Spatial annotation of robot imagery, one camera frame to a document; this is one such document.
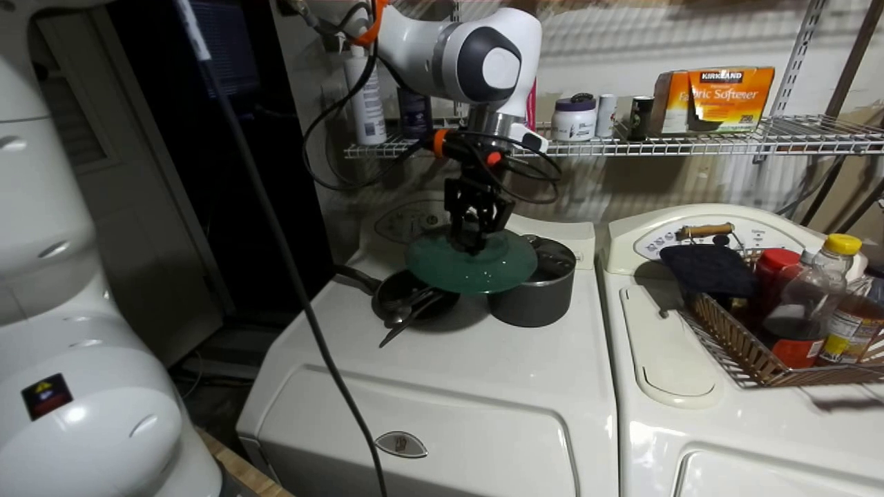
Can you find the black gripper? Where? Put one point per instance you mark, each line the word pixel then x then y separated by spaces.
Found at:
pixel 472 197

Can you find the green pan lid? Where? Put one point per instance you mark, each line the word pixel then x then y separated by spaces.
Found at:
pixel 504 263

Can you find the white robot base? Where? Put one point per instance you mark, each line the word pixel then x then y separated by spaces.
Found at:
pixel 87 409

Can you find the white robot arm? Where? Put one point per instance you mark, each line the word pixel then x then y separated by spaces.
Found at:
pixel 486 65

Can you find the white jar dark lid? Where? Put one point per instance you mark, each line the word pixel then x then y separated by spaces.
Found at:
pixel 574 117

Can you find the dark can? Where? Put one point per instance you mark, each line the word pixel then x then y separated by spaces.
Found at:
pixel 415 115

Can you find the dark grey saucepan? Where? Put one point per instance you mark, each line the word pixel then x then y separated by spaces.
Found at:
pixel 545 296

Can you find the white spray can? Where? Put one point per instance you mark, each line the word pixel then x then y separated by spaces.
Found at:
pixel 366 100

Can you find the white cup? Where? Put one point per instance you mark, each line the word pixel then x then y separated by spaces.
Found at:
pixel 605 115

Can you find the left white washing machine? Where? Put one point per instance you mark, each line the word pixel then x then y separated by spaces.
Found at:
pixel 454 406

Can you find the white washing machine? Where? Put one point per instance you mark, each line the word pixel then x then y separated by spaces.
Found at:
pixel 703 404
pixel 454 406

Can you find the orange softener box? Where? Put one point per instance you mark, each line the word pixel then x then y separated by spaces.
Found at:
pixel 711 100

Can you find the right white washing machine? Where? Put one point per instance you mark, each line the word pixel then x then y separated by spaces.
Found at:
pixel 703 404

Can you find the red container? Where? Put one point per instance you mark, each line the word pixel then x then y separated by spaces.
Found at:
pixel 787 293

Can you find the yellow cap bottle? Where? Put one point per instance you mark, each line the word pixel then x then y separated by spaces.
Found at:
pixel 857 318

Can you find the black pan wooden handle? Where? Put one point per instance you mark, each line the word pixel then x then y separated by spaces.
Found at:
pixel 704 263

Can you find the wire dish rack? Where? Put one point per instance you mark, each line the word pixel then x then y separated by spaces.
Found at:
pixel 762 342

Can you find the white wire shelf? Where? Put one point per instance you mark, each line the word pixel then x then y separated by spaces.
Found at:
pixel 802 136

